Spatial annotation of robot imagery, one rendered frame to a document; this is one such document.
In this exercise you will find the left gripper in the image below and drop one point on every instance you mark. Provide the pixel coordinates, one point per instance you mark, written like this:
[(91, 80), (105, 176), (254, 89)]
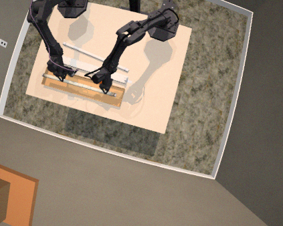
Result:
[(105, 84)]

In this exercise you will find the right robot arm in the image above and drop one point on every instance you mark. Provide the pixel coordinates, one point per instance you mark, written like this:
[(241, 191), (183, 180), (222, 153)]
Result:
[(45, 8)]

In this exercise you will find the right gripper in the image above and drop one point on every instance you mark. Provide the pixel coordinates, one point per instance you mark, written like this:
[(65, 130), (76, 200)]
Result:
[(61, 72)]

